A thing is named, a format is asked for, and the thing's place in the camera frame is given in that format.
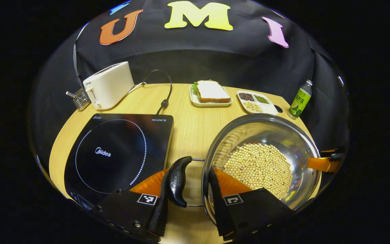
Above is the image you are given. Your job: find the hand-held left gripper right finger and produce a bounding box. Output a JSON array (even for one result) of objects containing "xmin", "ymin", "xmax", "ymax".
[{"xmin": 209, "ymin": 167, "xmax": 297, "ymax": 241}]

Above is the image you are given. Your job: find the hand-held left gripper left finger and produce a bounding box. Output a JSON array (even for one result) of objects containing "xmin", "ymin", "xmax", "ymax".
[{"xmin": 92, "ymin": 168, "xmax": 170, "ymax": 243}]

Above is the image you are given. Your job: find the steel pot with black handle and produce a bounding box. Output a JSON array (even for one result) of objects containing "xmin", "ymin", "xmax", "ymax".
[{"xmin": 166, "ymin": 114, "xmax": 321, "ymax": 226}]

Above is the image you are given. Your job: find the heap of yellow soybeans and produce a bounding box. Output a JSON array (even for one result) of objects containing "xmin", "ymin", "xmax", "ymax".
[{"xmin": 223, "ymin": 143, "xmax": 293, "ymax": 200}]

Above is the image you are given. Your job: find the black induction cooktop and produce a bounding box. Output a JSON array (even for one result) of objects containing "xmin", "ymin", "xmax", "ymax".
[{"xmin": 64, "ymin": 114, "xmax": 174, "ymax": 211}]

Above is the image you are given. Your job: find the green tea bottle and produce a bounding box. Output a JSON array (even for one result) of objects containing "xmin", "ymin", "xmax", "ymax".
[{"xmin": 288, "ymin": 80, "xmax": 313, "ymax": 120}]

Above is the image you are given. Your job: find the white divided bean tray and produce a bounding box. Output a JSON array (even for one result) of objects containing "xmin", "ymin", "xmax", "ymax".
[{"xmin": 237, "ymin": 90, "xmax": 279, "ymax": 115}]

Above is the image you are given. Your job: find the white rectangular plate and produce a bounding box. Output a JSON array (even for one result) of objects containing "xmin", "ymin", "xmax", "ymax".
[{"xmin": 189, "ymin": 85, "xmax": 233, "ymax": 107}]

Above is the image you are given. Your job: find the sandwich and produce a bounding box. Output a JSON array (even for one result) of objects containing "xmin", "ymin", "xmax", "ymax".
[{"xmin": 192, "ymin": 80, "xmax": 231, "ymax": 103}]

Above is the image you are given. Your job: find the white toaster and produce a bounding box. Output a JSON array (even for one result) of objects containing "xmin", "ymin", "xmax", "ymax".
[{"xmin": 83, "ymin": 61, "xmax": 135, "ymax": 110}]

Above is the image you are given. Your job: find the metal wire basket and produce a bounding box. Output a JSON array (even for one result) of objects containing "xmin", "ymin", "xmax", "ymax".
[{"xmin": 66, "ymin": 88, "xmax": 91, "ymax": 111}]

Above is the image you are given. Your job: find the black power cable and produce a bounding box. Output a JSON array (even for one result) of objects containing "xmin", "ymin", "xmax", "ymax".
[{"xmin": 127, "ymin": 69, "xmax": 173, "ymax": 115}]

